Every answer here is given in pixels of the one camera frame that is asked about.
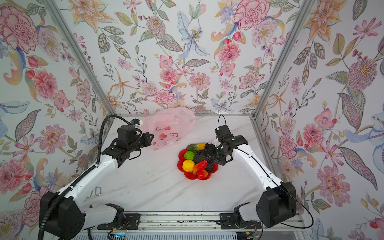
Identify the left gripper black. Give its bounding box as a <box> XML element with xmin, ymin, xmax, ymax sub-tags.
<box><xmin>127</xmin><ymin>131</ymin><xmax>156</xmax><ymax>154</ymax></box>

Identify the green yellow mango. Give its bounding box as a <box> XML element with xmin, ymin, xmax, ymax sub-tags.
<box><xmin>187</xmin><ymin>143</ymin><xmax>206</xmax><ymax>152</ymax></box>

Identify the red chili pepper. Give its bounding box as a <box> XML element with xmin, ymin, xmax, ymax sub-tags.
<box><xmin>192</xmin><ymin>160</ymin><xmax>208</xmax><ymax>175</ymax></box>

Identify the pink plastic bag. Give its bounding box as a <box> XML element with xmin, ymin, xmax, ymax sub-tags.
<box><xmin>142</xmin><ymin>107</ymin><xmax>196</xmax><ymax>151</ymax></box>

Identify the red yellow peach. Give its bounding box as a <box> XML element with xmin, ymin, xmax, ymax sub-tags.
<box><xmin>197</xmin><ymin>170</ymin><xmax>209</xmax><ymax>180</ymax></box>

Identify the yellow lemon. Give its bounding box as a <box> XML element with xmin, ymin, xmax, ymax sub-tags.
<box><xmin>182</xmin><ymin>160</ymin><xmax>195</xmax><ymax>173</ymax></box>

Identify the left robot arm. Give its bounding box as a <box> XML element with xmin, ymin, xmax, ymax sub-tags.
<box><xmin>38</xmin><ymin>125</ymin><xmax>154</xmax><ymax>240</ymax></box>

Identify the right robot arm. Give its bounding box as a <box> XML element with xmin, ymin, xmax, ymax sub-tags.
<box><xmin>203</xmin><ymin>125</ymin><xmax>297</xmax><ymax>228</ymax></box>

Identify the green lime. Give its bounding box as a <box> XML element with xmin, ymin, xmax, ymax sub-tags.
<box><xmin>184</xmin><ymin>151</ymin><xmax>196</xmax><ymax>161</ymax></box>

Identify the red flower-shaped plate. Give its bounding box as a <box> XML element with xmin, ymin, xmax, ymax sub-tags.
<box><xmin>177</xmin><ymin>148</ymin><xmax>219</xmax><ymax>181</ymax></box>

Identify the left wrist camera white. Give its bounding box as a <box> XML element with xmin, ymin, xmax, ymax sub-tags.
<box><xmin>130</xmin><ymin>119</ymin><xmax>143</xmax><ymax>130</ymax></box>

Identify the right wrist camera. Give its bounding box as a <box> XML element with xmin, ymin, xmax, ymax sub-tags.
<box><xmin>215</xmin><ymin>125</ymin><xmax>234</xmax><ymax>143</ymax></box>

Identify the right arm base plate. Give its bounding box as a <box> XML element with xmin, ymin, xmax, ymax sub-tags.
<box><xmin>219</xmin><ymin>212</ymin><xmax>262</xmax><ymax>231</ymax></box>

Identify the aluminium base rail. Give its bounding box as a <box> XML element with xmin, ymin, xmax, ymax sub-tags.
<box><xmin>47</xmin><ymin>211</ymin><xmax>307</xmax><ymax>233</ymax></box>

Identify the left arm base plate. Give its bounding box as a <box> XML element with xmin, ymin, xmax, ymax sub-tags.
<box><xmin>97</xmin><ymin>213</ymin><xmax>141</xmax><ymax>231</ymax></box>

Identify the black corrugated cable conduit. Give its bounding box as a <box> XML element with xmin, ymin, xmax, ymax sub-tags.
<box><xmin>37</xmin><ymin>114</ymin><xmax>133</xmax><ymax>240</ymax></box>

